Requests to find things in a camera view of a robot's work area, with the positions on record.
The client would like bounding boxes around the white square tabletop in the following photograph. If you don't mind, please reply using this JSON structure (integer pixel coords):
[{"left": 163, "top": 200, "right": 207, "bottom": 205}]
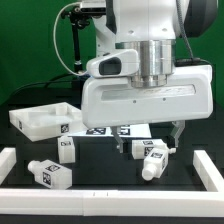
[{"left": 9, "top": 102, "right": 86, "bottom": 142}]

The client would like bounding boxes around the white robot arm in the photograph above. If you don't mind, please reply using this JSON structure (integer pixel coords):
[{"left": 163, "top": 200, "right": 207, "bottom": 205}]
[{"left": 81, "top": 0, "right": 218, "bottom": 149}]

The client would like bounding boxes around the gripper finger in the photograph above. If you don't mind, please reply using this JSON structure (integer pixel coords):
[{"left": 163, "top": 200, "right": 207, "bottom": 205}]
[
  {"left": 170, "top": 120, "right": 185, "bottom": 148},
  {"left": 110, "top": 126, "right": 124, "bottom": 153}
]

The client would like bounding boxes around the black camera stand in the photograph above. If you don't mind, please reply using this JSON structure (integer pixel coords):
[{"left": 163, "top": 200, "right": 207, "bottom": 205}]
[{"left": 59, "top": 1, "right": 106, "bottom": 76}]

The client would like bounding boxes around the white U-shaped fence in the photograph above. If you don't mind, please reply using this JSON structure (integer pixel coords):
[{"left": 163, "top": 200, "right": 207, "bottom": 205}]
[{"left": 0, "top": 150, "right": 224, "bottom": 217}]

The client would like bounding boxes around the white cable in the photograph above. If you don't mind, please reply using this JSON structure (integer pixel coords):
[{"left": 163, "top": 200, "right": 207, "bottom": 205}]
[{"left": 52, "top": 1, "right": 91, "bottom": 78}]

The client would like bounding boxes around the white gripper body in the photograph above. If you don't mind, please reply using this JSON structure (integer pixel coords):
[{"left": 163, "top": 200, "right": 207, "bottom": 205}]
[{"left": 81, "top": 65, "right": 213, "bottom": 128}]

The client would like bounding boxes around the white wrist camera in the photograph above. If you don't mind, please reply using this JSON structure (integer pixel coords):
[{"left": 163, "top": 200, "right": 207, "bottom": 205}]
[{"left": 86, "top": 49, "right": 139, "bottom": 78}]

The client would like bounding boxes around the black cable on table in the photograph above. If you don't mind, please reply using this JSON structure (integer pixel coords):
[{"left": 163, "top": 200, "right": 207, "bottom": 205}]
[{"left": 7, "top": 73, "right": 84, "bottom": 101}]

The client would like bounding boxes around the white tag sheet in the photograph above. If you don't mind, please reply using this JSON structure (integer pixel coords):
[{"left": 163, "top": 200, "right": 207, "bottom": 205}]
[{"left": 72, "top": 124, "right": 151, "bottom": 138}]

